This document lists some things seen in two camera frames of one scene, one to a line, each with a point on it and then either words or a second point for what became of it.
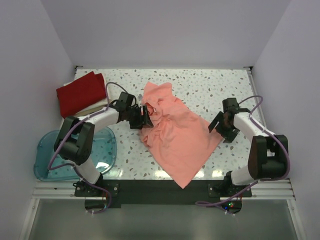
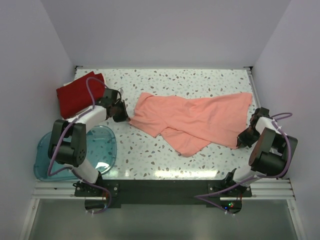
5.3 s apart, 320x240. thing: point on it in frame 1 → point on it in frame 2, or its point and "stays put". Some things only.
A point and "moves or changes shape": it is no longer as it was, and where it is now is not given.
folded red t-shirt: x=81 y=93 stays put
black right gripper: x=219 y=118 → x=242 y=141
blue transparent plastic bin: x=103 y=158 stays put
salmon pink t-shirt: x=180 y=140 moves or changes shape
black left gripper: x=146 y=121 → x=124 y=117
